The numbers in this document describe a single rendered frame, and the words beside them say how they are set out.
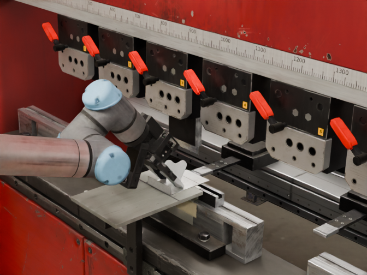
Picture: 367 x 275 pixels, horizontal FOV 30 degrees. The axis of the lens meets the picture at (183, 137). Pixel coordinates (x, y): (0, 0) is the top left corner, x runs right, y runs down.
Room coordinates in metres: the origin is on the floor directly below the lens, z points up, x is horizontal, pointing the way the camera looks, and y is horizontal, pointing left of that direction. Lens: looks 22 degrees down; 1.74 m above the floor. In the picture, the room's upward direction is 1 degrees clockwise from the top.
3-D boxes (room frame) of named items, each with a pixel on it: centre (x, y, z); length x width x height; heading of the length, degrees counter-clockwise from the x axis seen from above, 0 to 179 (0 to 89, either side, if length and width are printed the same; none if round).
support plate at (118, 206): (1.48, 0.11, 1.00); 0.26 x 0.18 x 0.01; 132
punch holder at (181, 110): (1.59, 0.02, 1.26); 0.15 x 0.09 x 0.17; 42
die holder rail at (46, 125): (1.98, 0.37, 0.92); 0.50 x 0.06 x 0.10; 42
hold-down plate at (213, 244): (1.51, 0.01, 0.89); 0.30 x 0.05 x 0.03; 42
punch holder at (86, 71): (1.89, 0.28, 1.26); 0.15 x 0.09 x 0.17; 42
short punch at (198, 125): (1.58, 0.00, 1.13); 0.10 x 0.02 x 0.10; 42
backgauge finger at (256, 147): (1.68, -0.13, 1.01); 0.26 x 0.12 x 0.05; 132
